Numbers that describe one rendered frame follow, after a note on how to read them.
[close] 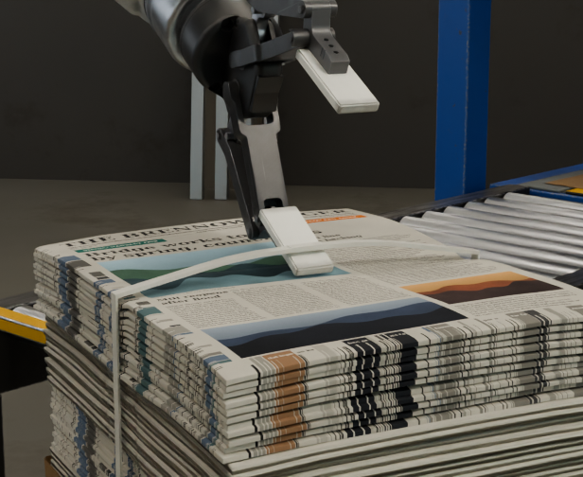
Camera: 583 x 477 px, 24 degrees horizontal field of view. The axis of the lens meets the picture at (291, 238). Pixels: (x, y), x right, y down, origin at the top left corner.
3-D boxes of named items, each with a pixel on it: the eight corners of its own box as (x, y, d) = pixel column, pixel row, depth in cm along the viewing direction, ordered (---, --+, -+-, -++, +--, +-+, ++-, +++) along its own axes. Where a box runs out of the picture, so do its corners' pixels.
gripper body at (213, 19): (275, -20, 107) (325, 43, 100) (256, 74, 112) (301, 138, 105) (185, -18, 104) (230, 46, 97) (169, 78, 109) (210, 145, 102)
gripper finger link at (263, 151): (228, 79, 103) (221, 83, 104) (253, 225, 101) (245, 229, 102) (275, 76, 104) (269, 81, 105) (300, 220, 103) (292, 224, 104)
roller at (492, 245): (600, 295, 213) (602, 264, 212) (368, 250, 245) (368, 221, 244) (617, 290, 217) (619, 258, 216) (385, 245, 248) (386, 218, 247)
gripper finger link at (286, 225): (259, 208, 101) (257, 216, 101) (296, 269, 96) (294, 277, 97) (295, 204, 102) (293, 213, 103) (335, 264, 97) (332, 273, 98)
